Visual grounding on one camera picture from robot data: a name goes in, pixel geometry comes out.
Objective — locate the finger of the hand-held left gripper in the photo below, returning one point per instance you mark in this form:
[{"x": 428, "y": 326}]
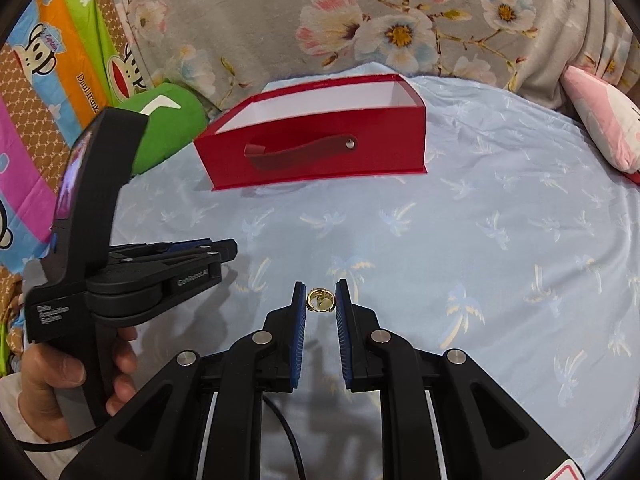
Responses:
[
  {"x": 165, "y": 246},
  {"x": 200, "y": 255}
]

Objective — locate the grey floral blanket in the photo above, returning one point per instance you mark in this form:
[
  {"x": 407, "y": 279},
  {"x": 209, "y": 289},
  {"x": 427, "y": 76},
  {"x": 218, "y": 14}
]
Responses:
[{"x": 300, "y": 15}]

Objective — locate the pink cartoon pillow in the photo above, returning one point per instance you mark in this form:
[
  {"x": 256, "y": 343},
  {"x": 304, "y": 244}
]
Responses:
[{"x": 607, "y": 120}]

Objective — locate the colourful cartoon printed blanket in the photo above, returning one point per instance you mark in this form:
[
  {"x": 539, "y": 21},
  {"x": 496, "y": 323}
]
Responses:
[{"x": 45, "y": 110}]

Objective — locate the person's left hand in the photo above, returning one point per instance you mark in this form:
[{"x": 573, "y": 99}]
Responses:
[{"x": 55, "y": 375}]

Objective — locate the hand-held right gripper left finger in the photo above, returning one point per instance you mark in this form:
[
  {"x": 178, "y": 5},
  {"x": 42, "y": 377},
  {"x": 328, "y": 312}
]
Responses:
[{"x": 295, "y": 340}]

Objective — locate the green plush pillow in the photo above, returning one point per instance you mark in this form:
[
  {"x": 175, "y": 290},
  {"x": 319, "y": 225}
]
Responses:
[{"x": 170, "y": 135}]

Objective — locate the light blue palm print sheet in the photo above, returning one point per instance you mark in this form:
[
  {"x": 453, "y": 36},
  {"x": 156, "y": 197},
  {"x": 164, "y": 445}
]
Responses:
[{"x": 475, "y": 240}]

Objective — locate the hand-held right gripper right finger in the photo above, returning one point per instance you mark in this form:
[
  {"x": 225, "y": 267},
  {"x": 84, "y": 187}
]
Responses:
[{"x": 347, "y": 340}]

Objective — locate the small gold stud earring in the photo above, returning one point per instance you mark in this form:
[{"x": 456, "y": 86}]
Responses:
[{"x": 320, "y": 301}]

